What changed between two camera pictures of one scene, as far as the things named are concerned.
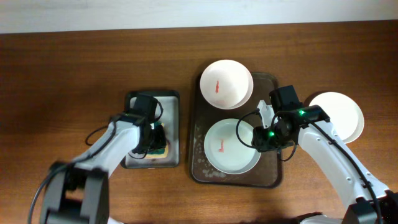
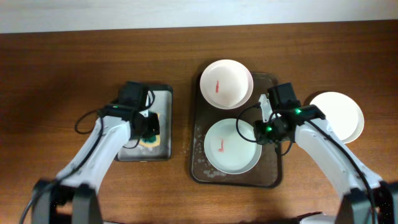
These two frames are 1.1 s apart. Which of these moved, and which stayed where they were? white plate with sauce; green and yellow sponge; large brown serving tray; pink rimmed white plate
Moved: green and yellow sponge
Stayed: large brown serving tray; pink rimmed white plate; white plate with sauce
